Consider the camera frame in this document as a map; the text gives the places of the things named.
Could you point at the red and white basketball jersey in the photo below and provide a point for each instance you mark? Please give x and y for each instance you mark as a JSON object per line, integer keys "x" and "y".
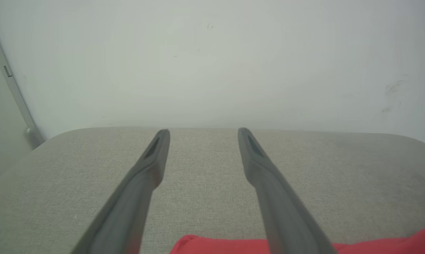
{"x": 392, "y": 245}

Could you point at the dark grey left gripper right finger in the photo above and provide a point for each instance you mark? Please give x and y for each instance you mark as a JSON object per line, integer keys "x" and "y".
{"x": 286, "y": 211}

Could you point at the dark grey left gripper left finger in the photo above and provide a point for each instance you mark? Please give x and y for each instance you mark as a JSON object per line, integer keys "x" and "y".
{"x": 127, "y": 211}

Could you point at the grey metal frame strip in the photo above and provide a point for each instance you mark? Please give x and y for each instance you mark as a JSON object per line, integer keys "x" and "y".
{"x": 18, "y": 102}

